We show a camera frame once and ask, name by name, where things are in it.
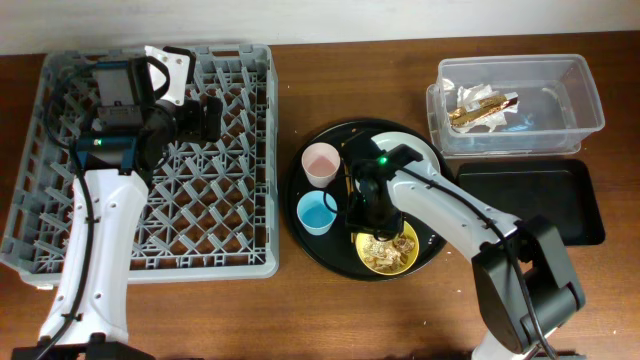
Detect grey round plate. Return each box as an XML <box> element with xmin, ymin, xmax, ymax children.
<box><xmin>372</xmin><ymin>131</ymin><xmax>441</xmax><ymax>175</ymax></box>

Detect grey plastic dishwasher rack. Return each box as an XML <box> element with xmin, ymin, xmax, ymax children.
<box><xmin>1</xmin><ymin>44</ymin><xmax>279</xmax><ymax>289</ymax></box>

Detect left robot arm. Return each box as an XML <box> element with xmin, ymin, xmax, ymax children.
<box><xmin>12</xmin><ymin>46</ymin><xmax>223</xmax><ymax>359</ymax></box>

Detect gold snack wrapper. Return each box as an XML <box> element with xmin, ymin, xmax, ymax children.
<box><xmin>448</xmin><ymin>92</ymin><xmax>518</xmax><ymax>127</ymax></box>

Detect black rectangular tray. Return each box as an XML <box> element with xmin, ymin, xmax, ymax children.
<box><xmin>457</xmin><ymin>159</ymin><xmax>606</xmax><ymax>246</ymax></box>

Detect white napkin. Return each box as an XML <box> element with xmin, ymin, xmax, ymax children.
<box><xmin>447</xmin><ymin>84</ymin><xmax>519</xmax><ymax>133</ymax></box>

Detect food scraps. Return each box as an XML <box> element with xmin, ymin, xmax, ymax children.
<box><xmin>362</xmin><ymin>235</ymin><xmax>416</xmax><ymax>271</ymax></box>

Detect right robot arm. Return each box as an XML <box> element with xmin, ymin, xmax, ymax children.
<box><xmin>339</xmin><ymin>131</ymin><xmax>586</xmax><ymax>359</ymax></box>

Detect yellow bowl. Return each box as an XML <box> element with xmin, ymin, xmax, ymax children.
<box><xmin>354</xmin><ymin>221</ymin><xmax>420</xmax><ymax>276</ymax></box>

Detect blue plastic cup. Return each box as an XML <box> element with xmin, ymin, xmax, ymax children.
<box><xmin>296</xmin><ymin>190</ymin><xmax>337</xmax><ymax>236</ymax></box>

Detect pink plastic cup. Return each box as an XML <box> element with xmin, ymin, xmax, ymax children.
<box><xmin>301</xmin><ymin>142</ymin><xmax>341</xmax><ymax>188</ymax></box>

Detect clear plastic storage bin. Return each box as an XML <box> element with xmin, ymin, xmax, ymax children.
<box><xmin>426</xmin><ymin>54</ymin><xmax>605</xmax><ymax>158</ymax></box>

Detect round black serving tray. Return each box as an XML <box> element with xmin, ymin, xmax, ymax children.
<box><xmin>280</xmin><ymin>118</ymin><xmax>454</xmax><ymax>281</ymax></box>

